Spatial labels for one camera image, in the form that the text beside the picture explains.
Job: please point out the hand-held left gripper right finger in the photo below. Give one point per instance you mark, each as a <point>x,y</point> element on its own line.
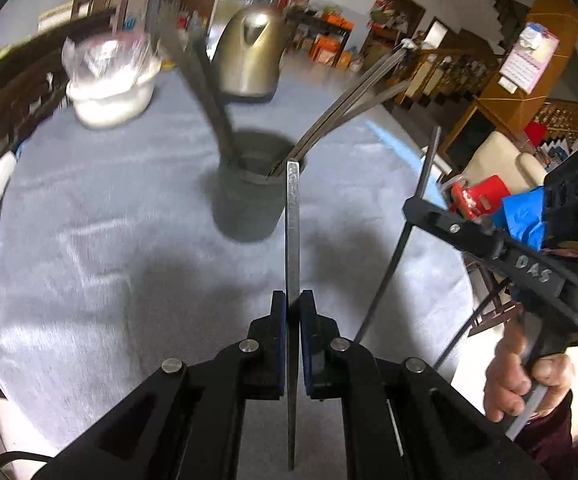
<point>309,345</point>

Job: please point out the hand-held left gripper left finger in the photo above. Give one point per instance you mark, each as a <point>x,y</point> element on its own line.
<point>279,345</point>

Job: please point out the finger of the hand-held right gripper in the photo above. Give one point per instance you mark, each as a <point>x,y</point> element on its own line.
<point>479,245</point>

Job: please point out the grey metal utensil holder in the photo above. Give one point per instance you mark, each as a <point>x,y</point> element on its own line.
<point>249,205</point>

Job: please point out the person's right forearm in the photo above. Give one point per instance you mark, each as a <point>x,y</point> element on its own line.
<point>561,442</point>

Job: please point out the person's right hand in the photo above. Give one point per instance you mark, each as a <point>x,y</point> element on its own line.
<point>509,385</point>

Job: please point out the red plastic chair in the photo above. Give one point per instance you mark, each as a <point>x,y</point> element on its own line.
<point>484,197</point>

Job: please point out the blue plastic bag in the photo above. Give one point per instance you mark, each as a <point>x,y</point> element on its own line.
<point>524,220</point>

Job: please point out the cream armchair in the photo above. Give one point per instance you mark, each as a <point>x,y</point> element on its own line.
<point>499,160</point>

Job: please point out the light blue table cover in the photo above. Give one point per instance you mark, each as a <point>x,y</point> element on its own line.
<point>389,137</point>

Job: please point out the wooden stair railing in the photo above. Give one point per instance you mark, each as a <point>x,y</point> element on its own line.
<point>449,75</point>

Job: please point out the grey tablecloth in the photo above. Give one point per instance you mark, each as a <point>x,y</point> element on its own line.
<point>119,260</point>

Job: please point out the tall orange box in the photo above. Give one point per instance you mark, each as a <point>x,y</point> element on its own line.
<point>325,49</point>

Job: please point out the flat orange box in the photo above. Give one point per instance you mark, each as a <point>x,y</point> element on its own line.
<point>341,23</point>

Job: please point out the dark wooden table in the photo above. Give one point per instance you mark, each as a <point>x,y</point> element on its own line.
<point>319,25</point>

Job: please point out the gold electric kettle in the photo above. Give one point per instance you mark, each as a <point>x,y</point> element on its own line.
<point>249,55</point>

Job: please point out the white plastic basin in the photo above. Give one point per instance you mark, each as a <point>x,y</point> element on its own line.
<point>111,102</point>

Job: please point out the clear plastic bag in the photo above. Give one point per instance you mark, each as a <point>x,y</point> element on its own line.
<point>104,55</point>

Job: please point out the brown wooden chair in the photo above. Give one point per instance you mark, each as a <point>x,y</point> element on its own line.
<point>99,2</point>

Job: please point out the pink wall calendar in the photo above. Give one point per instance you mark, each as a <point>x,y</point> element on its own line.
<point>529,57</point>

